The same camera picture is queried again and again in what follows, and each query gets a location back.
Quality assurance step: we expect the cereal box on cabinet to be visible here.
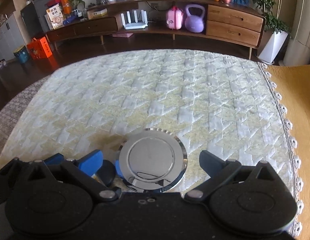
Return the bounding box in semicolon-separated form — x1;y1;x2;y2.
46;4;64;29

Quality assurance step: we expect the yellow table runner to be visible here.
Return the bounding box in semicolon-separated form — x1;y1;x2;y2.
268;65;310;239

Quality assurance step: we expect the cream quilted table mat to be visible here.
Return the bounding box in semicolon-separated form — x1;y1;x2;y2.
0;48;303;238

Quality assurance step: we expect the tall green potted plant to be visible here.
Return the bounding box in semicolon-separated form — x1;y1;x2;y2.
252;0;290;64

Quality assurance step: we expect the orange gift bag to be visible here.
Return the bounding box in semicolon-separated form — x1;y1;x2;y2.
27;37;52;60

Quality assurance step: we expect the teal round bin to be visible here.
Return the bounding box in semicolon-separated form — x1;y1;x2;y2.
13;46;30;64

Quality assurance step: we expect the purple kettlebell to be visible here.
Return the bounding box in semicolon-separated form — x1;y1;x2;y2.
184;4;205;33

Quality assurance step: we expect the grey black oval packet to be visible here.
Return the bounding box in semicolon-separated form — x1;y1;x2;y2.
95;160;116;187

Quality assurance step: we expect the white wifi router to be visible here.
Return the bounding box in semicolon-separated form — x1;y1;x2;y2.
120;10;148;30

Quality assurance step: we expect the wooden tv cabinet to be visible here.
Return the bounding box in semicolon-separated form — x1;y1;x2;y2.
46;0;266;50

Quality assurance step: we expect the round silver lid tin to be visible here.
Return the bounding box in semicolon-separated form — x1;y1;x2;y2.
115;128;188;193

